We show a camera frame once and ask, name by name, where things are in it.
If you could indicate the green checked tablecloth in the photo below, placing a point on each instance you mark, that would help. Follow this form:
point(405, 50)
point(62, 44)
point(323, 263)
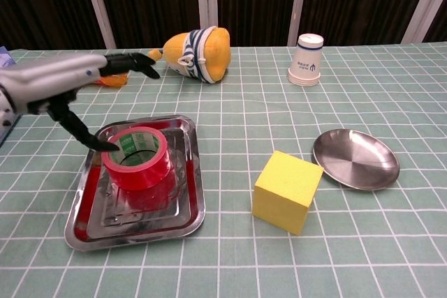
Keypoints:
point(244, 270)

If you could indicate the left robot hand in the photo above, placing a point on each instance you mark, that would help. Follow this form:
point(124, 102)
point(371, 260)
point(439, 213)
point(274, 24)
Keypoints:
point(45, 80)

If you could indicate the rectangular steel tray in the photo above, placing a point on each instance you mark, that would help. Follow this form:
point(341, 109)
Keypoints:
point(139, 233)

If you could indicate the round steel plate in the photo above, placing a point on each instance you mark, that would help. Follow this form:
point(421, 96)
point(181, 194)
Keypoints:
point(356, 162)

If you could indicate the yellow foam cube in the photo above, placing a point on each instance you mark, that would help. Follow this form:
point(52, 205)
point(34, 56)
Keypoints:
point(283, 193)

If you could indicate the yellow plush toy striped shirt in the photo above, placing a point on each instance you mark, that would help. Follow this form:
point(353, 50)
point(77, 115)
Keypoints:
point(213, 53)

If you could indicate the white small bottle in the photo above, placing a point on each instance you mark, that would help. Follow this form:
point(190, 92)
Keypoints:
point(306, 64)

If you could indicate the red tape roll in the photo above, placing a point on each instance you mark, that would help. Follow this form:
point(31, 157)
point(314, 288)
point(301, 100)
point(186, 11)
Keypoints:
point(139, 176)

